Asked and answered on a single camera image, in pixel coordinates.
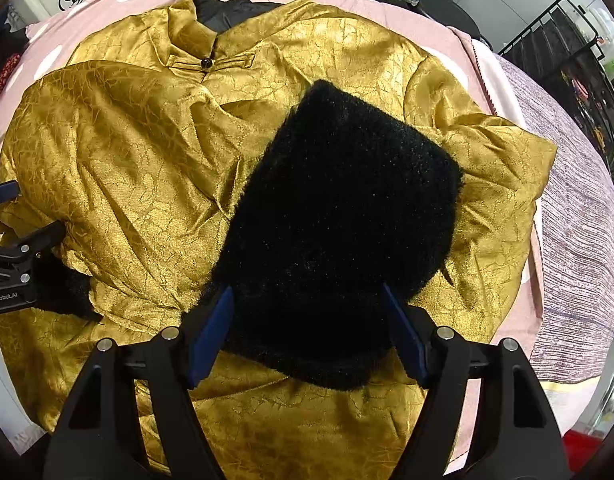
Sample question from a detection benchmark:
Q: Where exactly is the gold satin jacket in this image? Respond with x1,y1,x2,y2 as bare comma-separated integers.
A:
0,0,557,479

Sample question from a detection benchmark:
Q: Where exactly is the red cloth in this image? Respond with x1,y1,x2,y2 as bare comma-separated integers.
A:
562,429,602,472

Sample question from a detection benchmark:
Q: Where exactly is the dark red patterned garment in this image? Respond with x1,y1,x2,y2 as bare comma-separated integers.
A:
0,29,29,95

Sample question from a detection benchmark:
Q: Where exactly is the pink polka dot bedsheet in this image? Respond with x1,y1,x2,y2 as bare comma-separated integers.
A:
0,0,556,431

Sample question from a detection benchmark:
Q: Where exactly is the lilac textured blanket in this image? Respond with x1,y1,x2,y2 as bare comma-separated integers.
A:
501,61,614,384

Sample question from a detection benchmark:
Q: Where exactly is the black metal rack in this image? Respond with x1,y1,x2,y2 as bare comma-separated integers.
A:
499,0,614,180

